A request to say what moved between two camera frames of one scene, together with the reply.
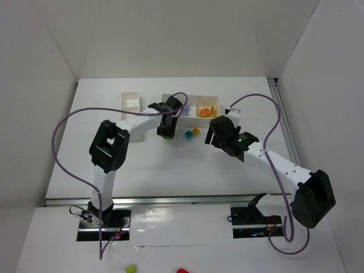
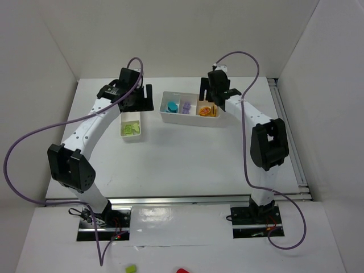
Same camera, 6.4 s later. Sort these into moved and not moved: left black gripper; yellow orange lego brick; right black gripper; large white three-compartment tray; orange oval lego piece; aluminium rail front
Moved: left black gripper; right black gripper
Not moved: aluminium rail front; orange oval lego piece; large white three-compartment tray; yellow orange lego brick
